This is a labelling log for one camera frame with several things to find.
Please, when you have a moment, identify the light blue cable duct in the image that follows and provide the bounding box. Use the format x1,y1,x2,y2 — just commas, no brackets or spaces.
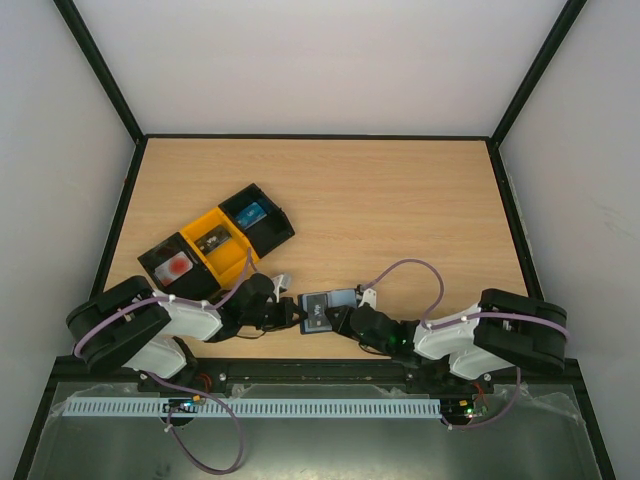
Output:
58,397,441,419

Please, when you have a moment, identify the loose purple cable loop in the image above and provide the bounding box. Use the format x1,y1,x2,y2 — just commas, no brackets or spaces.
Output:
162,383,250,474

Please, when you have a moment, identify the black bin right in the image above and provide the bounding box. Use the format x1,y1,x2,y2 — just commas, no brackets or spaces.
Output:
219,183,295,259

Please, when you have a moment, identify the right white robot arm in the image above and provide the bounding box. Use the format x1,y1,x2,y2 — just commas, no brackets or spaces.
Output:
326,289,570,392

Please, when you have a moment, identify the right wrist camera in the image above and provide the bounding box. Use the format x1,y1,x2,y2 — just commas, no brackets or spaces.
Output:
356,285,377,309

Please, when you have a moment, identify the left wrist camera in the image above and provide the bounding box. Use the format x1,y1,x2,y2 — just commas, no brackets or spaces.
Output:
271,273,292,296

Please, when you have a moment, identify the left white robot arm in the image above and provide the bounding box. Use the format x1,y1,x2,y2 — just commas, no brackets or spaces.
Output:
66,273,307,379

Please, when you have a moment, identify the black enclosure frame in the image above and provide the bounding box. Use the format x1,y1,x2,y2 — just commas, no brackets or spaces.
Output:
1,1,639,479

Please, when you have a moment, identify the white red card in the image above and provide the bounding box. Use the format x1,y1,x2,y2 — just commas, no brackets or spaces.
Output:
154,251,193,286

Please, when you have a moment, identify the black bin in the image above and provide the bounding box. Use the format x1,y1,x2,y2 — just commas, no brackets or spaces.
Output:
219,183,295,259
138,232,221,300

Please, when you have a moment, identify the black bin left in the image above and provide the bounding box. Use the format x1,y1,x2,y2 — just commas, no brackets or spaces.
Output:
138,232,221,300

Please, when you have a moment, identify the blue card in bin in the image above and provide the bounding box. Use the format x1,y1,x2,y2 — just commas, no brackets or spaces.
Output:
235,201,271,230

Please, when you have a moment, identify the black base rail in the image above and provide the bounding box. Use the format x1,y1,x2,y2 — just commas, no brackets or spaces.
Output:
139,357,451,399

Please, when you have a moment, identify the yellow bin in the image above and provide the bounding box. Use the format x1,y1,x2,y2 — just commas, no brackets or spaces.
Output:
179,207,259,290

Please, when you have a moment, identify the navy blue card holder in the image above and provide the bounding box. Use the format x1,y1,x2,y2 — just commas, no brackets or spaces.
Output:
298,289,356,334

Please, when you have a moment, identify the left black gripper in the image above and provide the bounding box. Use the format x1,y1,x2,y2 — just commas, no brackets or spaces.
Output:
242,297,308,332

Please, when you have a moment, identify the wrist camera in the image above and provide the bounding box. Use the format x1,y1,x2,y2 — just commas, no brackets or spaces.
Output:
356,285,377,309
271,273,292,296

